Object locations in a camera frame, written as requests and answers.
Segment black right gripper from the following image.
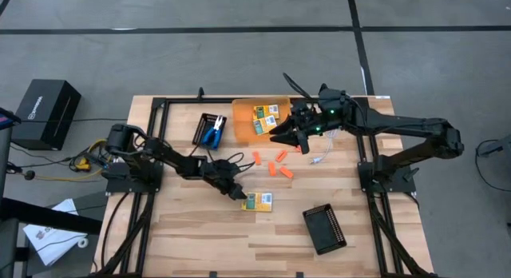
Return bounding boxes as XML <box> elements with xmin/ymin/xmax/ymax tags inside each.
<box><xmin>270</xmin><ymin>101</ymin><xmax>325</xmax><ymax>146</ymax></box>

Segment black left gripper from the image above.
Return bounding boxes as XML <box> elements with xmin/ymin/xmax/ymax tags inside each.
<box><xmin>198</xmin><ymin>160</ymin><xmax>248</xmax><ymax>201</ymax></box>

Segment orange translucent plastic bin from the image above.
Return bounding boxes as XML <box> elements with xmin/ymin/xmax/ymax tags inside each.
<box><xmin>232</xmin><ymin>96</ymin><xmax>295</xmax><ymax>145</ymax></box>

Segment black mesh basket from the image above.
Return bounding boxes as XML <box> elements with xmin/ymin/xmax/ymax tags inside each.
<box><xmin>302</xmin><ymin>203</ymin><xmax>347</xmax><ymax>256</ymax></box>
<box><xmin>192</xmin><ymin>112</ymin><xmax>228</xmax><ymax>149</ymax></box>

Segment white paper sheets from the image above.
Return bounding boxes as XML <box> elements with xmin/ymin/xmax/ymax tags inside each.
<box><xmin>22</xmin><ymin>197</ymin><xmax>88</xmax><ymax>267</ymax></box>

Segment black bench beam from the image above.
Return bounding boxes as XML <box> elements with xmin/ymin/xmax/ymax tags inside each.
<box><xmin>0</xmin><ymin>197</ymin><xmax>103</xmax><ymax>236</ymax></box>

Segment black cardboard box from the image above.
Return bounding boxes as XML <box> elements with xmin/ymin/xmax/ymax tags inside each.
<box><xmin>10</xmin><ymin>78</ymin><xmax>82</xmax><ymax>151</ymax></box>

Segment dark screen device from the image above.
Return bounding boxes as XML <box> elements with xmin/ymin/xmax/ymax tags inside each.
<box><xmin>0</xmin><ymin>106</ymin><xmax>21</xmax><ymax>130</ymax></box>

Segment white lamp cable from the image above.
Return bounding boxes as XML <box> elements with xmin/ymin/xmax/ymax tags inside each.
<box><xmin>310</xmin><ymin>128</ymin><xmax>340</xmax><ymax>165</ymax></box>

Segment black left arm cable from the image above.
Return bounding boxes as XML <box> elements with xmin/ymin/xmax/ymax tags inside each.
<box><xmin>213</xmin><ymin>151</ymin><xmax>256</xmax><ymax>173</ymax></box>

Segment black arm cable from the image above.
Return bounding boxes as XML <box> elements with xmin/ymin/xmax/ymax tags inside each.
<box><xmin>282</xmin><ymin>72</ymin><xmax>320</xmax><ymax>107</ymax></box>
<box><xmin>213</xmin><ymin>151</ymin><xmax>256</xmax><ymax>173</ymax></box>

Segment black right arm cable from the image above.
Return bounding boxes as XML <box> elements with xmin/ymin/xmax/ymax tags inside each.
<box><xmin>282</xmin><ymin>72</ymin><xmax>320</xmax><ymax>107</ymax></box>

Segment black aluminium table frame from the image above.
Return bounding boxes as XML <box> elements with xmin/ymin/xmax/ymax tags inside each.
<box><xmin>92</xmin><ymin>94</ymin><xmax>438</xmax><ymax>278</ymax></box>

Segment yellow cable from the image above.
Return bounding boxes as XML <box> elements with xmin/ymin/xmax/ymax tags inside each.
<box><xmin>34</xmin><ymin>137</ymin><xmax>109</xmax><ymax>182</ymax></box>

